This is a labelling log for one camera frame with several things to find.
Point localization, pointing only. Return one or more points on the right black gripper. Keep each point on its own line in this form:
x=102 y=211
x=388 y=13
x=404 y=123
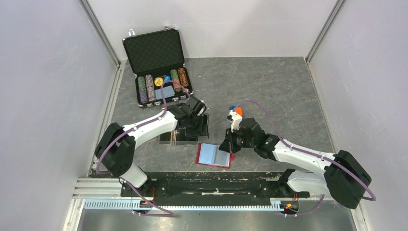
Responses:
x=226 y=145

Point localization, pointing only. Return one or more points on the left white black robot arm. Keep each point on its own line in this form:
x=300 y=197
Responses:
x=115 y=150

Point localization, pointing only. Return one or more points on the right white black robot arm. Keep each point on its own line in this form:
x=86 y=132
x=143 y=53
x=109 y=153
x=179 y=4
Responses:
x=340 y=175

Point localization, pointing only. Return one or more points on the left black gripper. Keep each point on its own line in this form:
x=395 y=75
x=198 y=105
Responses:
x=202 y=129

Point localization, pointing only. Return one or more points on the clear box with black cards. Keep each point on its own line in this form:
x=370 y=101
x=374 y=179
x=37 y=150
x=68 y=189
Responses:
x=180 y=137

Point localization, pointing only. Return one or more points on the blue orange tape dispenser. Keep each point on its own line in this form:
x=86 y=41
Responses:
x=237 y=109

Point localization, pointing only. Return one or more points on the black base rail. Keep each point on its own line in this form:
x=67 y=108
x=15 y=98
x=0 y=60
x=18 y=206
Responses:
x=219 y=188

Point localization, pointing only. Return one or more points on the blue card deck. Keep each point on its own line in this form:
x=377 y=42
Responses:
x=165 y=92

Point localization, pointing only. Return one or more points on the black poker chip case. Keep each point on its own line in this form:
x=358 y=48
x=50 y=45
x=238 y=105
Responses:
x=156 y=54

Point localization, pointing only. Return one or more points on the yellow poker chip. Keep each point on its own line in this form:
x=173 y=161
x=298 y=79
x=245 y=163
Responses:
x=158 y=81

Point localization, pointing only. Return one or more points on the red leather card holder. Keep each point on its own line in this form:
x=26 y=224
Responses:
x=210 y=155

